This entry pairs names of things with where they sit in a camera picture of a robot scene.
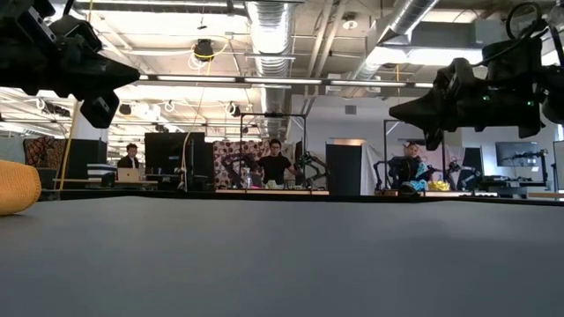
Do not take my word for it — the silver laptop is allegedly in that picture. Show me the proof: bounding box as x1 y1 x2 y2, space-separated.
116 167 142 183

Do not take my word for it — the yellow hanging cord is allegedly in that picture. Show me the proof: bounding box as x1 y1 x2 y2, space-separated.
394 63 404 110

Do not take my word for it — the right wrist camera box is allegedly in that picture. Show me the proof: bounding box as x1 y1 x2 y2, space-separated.
434 56 478 99

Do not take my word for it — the silver ribbed ceiling duct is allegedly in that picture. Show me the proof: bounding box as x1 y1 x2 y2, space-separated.
244 0 294 140

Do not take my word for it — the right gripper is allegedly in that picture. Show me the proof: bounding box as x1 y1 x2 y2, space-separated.
388 83 544 152

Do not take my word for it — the black door panel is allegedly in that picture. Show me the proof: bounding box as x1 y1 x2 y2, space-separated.
325 139 367 196

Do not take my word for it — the wall-mounted screen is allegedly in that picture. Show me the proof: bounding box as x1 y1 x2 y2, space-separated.
494 140 541 168

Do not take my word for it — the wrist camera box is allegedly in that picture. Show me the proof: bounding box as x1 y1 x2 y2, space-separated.
46 14 104 55
434 56 478 99

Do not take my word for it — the person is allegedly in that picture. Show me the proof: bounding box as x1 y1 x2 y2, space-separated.
256 138 297 189
394 140 431 191
116 143 142 170

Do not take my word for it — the silver smooth ceiling duct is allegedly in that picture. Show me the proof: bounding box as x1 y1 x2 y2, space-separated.
343 0 442 99

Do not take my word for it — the black metal frame stand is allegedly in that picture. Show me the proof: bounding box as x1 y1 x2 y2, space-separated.
382 117 447 191
239 111 308 190

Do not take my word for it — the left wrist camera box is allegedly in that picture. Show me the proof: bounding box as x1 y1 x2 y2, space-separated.
46 14 104 55

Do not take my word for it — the striped stack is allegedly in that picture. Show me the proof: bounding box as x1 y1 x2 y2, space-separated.
87 162 120 178

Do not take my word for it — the black background computer case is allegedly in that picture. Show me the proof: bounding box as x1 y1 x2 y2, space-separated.
189 141 216 191

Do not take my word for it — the long ceiling light bar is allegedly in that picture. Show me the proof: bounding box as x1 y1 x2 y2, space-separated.
138 73 440 89

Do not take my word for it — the black cabinet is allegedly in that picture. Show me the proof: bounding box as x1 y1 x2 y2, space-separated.
66 137 109 180

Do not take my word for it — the white sheet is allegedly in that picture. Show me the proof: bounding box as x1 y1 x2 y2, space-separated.
360 143 385 196

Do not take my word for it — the red patterned cloth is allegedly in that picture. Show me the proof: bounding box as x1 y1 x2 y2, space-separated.
23 135 67 189

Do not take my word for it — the black ceiling dome with cables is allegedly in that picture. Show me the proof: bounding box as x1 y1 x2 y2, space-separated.
192 38 217 63

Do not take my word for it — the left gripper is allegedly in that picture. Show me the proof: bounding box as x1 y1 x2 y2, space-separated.
0 37 142 130

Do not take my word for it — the wooden background desk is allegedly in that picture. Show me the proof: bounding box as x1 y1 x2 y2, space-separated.
54 177 159 186

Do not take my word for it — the circle-patterned cloth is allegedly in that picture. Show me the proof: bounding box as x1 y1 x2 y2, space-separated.
212 139 271 189

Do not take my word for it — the orange towel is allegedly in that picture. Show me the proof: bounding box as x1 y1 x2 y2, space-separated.
0 158 43 217

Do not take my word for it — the wooden background table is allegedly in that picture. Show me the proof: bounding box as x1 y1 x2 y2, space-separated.
214 188 330 196

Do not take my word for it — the black monitor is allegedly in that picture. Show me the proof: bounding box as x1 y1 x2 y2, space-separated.
144 131 206 175

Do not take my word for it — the grey-blue table mat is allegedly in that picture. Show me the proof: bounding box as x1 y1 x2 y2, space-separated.
0 195 564 317

